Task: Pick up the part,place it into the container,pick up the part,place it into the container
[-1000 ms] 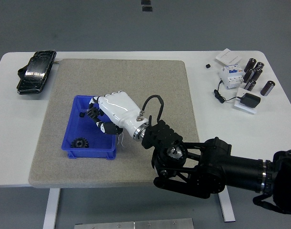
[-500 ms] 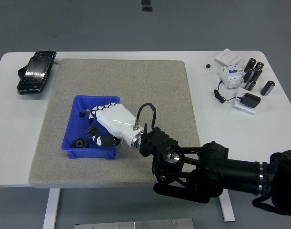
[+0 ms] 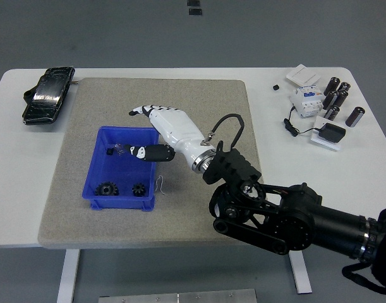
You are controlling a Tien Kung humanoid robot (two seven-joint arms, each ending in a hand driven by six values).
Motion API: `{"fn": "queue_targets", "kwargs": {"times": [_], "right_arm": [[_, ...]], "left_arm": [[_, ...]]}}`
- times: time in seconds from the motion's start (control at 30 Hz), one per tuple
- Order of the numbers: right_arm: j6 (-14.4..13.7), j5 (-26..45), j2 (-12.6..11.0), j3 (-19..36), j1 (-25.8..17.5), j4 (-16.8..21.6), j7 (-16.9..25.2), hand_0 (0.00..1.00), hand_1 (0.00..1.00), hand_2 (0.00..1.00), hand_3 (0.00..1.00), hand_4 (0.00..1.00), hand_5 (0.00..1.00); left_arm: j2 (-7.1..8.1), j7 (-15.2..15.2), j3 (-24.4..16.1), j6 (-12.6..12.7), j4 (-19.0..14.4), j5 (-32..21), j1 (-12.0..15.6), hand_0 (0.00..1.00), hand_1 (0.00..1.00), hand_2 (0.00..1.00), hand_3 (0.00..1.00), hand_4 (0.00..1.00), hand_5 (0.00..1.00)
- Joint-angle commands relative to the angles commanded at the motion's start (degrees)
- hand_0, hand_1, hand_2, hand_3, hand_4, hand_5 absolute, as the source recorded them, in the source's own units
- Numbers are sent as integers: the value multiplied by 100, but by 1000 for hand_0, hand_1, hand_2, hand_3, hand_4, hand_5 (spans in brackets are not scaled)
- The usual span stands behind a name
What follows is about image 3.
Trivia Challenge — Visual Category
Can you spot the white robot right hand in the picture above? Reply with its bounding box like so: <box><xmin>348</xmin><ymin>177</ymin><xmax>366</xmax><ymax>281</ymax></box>
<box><xmin>122</xmin><ymin>105</ymin><xmax>214</xmax><ymax>171</ymax></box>

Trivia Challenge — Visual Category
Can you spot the large black gear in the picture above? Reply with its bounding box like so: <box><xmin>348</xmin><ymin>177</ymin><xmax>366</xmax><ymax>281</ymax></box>
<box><xmin>94</xmin><ymin>182</ymin><xmax>119</xmax><ymax>196</ymax></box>

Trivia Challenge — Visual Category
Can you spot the blue plastic box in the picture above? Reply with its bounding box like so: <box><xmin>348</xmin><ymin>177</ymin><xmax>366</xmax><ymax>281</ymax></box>
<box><xmin>81</xmin><ymin>126</ymin><xmax>161</xmax><ymax>211</ymax></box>

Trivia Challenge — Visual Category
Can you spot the grey-brown felt mat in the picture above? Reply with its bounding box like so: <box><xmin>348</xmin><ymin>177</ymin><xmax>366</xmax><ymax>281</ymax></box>
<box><xmin>37</xmin><ymin>78</ymin><xmax>273</xmax><ymax>249</ymax></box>

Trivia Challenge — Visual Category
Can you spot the white circuit breaker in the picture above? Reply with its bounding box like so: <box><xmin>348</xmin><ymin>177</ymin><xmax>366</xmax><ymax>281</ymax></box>
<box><xmin>289</xmin><ymin>84</ymin><xmax>325</xmax><ymax>119</ymax></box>

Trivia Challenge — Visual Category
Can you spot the black pouch case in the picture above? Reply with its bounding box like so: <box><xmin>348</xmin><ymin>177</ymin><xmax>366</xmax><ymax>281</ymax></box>
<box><xmin>21</xmin><ymin>66</ymin><xmax>76</xmax><ymax>126</ymax></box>

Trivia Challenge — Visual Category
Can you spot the white flat plate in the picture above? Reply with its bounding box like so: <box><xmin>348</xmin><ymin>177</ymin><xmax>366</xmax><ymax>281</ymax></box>
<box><xmin>310</xmin><ymin>115</ymin><xmax>342</xmax><ymax>152</ymax></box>

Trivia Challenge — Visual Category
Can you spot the black power adapter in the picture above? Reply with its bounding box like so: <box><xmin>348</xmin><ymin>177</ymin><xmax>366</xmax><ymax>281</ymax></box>
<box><xmin>318</xmin><ymin>122</ymin><xmax>346</xmax><ymax>143</ymax></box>

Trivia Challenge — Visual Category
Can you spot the silver metal plate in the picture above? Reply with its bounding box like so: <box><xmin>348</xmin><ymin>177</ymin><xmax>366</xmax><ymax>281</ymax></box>
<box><xmin>99</xmin><ymin>288</ymin><xmax>256</xmax><ymax>303</ymax></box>

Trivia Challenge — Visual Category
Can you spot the white table leg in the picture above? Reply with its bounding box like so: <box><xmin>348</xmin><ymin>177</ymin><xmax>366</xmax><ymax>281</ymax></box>
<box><xmin>56</xmin><ymin>248</ymin><xmax>81</xmax><ymax>303</ymax></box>
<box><xmin>288</xmin><ymin>250</ymin><xmax>313</xmax><ymax>294</ymax></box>

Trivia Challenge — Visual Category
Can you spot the black adapter cord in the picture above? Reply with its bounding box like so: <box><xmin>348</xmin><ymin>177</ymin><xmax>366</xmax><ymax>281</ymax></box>
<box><xmin>283</xmin><ymin>106</ymin><xmax>322</xmax><ymax>138</ymax></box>

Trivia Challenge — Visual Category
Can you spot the white switch panel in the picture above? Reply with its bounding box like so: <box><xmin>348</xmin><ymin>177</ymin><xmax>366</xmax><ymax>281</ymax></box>
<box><xmin>286</xmin><ymin>64</ymin><xmax>322</xmax><ymax>88</ymax></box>

